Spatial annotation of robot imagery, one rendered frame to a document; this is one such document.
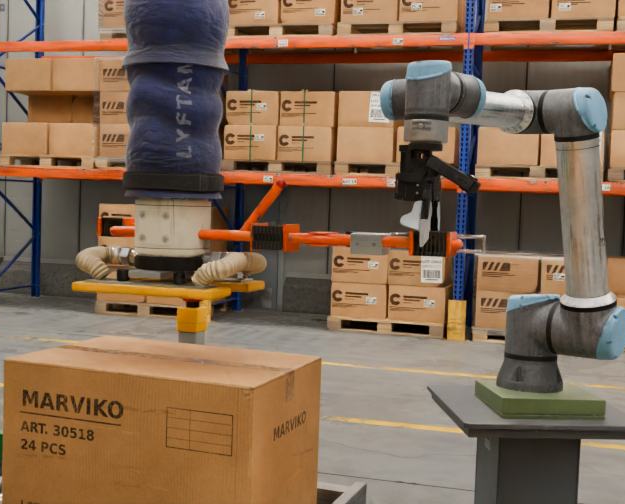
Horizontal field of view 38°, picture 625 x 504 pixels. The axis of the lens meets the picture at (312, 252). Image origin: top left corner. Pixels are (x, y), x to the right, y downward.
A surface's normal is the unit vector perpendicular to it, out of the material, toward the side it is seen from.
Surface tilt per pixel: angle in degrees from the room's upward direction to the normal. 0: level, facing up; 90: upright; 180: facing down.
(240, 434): 90
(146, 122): 74
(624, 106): 89
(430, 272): 92
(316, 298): 90
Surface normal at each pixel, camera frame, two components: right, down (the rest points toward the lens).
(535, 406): 0.07, 0.06
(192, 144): 0.51, -0.21
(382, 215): -0.27, 0.04
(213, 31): 0.77, 0.18
